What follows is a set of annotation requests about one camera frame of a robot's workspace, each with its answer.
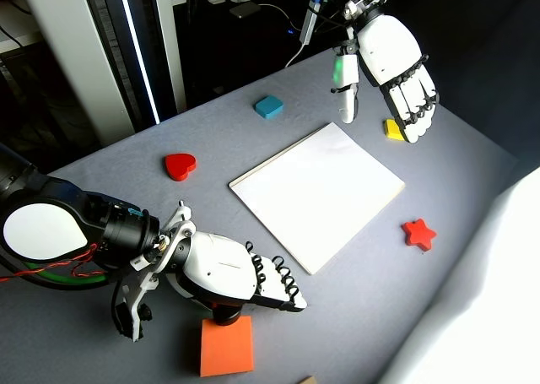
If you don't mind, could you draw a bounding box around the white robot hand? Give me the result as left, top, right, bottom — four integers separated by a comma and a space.
166, 230, 308, 316
331, 14, 440, 144

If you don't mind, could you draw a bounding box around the orange black utility knife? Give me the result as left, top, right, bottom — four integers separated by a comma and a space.
209, 301, 243, 327

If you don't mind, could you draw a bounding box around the orange rectangular block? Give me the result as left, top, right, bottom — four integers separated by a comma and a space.
198, 315, 256, 379

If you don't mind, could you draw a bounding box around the white paper pad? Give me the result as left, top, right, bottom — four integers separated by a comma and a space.
229, 122, 406, 276

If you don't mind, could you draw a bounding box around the yellow block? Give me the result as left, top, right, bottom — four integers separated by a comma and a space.
383, 118, 407, 142

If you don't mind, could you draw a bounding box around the white power strip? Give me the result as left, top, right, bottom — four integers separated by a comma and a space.
299, 0, 324, 46

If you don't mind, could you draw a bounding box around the red heart block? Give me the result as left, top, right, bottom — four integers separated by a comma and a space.
164, 153, 197, 182

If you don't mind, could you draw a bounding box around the blue rounded square block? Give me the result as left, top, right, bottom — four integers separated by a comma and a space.
254, 95, 284, 120

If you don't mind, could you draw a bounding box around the grey table cloth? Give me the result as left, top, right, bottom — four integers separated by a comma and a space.
0, 41, 520, 384

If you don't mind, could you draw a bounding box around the dark grey flat box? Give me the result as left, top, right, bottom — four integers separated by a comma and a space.
229, 1, 263, 19

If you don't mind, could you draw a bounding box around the red star block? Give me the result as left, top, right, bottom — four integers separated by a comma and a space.
400, 218, 438, 252

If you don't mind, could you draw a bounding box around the blurred white shell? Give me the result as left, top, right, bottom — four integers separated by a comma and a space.
377, 172, 540, 384

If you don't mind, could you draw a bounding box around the white cable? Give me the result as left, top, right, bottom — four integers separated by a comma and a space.
257, 3, 308, 68

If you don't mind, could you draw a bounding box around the white metal cabinet frame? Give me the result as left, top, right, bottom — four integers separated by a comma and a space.
16, 0, 187, 147

